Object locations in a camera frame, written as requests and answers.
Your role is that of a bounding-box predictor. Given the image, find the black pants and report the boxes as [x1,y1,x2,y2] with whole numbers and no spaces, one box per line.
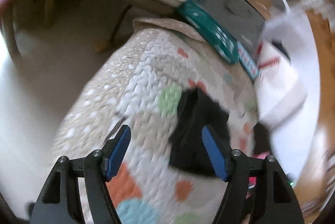
[169,88,231,177]

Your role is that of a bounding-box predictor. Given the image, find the patterned quilted bedspread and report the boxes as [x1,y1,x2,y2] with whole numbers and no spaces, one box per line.
[52,18,258,223]

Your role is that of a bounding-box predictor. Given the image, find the white pillow with red stripes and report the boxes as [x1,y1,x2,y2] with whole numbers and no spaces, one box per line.
[255,17,309,133]

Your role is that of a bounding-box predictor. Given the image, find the light blue patterned box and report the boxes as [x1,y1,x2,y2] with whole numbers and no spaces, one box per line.
[237,41,259,81]

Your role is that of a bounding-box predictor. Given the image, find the wooden headboard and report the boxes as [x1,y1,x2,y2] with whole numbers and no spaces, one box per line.
[295,0,334,218]

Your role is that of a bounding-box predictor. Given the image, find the green cardboard box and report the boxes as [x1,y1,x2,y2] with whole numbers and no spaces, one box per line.
[177,0,239,64]

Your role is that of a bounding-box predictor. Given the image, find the grey flat case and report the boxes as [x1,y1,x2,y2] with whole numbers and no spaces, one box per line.
[202,0,265,52]

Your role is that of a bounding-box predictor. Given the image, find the wooden chair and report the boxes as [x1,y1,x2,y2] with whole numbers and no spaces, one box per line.
[1,0,55,60]

